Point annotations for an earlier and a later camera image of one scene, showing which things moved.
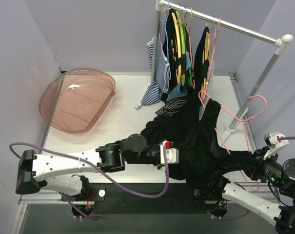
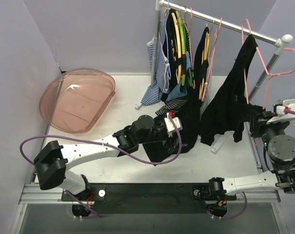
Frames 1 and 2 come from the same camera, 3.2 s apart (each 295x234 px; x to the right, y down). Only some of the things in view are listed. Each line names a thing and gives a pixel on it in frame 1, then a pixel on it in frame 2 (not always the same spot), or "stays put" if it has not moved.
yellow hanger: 178,34 stays put
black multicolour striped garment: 171,107 stays put
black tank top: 199,161 -> 226,106
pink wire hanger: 202,93 -> 267,72
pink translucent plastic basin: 74,100 stays put
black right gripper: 255,165 -> 258,125
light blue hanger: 169,74 stays put
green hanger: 183,44 stays put
